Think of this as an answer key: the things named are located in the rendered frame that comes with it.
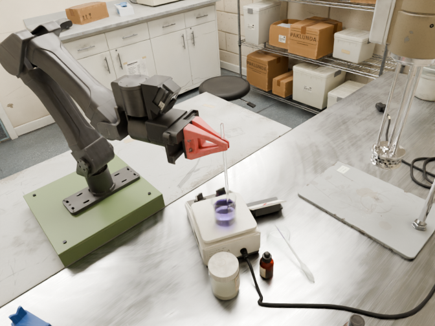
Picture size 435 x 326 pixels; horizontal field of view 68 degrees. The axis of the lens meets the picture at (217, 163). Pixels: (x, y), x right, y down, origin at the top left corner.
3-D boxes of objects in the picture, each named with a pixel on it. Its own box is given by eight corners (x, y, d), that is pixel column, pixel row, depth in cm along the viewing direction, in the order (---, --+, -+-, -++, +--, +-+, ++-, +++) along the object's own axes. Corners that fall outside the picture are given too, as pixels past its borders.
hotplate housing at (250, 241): (184, 209, 86) (180, 186, 81) (232, 196, 88) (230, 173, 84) (208, 279, 68) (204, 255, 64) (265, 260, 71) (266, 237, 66)
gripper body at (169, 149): (200, 108, 62) (168, 103, 65) (170, 136, 55) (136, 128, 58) (204, 138, 65) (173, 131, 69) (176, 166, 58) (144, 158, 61)
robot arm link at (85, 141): (118, 158, 81) (36, 30, 69) (99, 173, 76) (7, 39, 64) (105, 160, 85) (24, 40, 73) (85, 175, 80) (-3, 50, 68)
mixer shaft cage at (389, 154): (363, 161, 74) (390, 52, 59) (378, 149, 77) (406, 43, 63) (393, 174, 70) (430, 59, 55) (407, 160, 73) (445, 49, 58)
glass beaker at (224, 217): (227, 209, 73) (225, 182, 68) (243, 222, 69) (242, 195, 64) (206, 222, 70) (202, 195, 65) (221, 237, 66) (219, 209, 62)
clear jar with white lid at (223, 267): (211, 303, 64) (208, 279, 59) (210, 276, 69) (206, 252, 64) (241, 300, 64) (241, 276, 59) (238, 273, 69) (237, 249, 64)
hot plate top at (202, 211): (189, 206, 75) (189, 203, 75) (239, 193, 78) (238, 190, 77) (204, 245, 66) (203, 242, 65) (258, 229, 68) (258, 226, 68)
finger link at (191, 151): (238, 116, 58) (193, 108, 62) (220, 136, 53) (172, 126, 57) (239, 148, 62) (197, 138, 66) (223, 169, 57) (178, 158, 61)
